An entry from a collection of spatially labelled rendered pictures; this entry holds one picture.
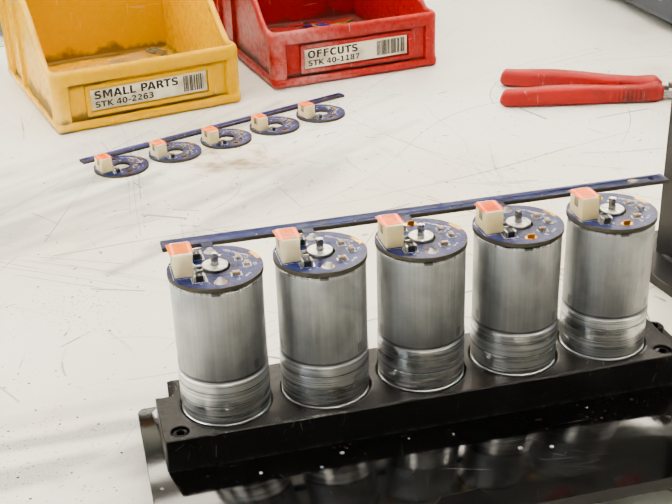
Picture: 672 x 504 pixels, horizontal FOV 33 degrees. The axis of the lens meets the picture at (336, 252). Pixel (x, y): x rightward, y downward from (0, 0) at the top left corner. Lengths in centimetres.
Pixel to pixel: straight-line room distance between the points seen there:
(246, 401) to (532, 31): 47
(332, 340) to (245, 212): 19
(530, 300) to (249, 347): 8
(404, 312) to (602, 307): 6
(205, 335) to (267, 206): 20
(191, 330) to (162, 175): 24
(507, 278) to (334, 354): 5
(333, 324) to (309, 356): 1
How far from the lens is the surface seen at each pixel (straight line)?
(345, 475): 30
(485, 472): 31
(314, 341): 30
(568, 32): 73
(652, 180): 35
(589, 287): 33
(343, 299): 30
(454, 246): 30
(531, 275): 31
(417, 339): 31
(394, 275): 30
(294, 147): 55
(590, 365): 33
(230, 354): 30
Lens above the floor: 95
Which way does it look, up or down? 26 degrees down
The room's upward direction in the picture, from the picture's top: 2 degrees counter-clockwise
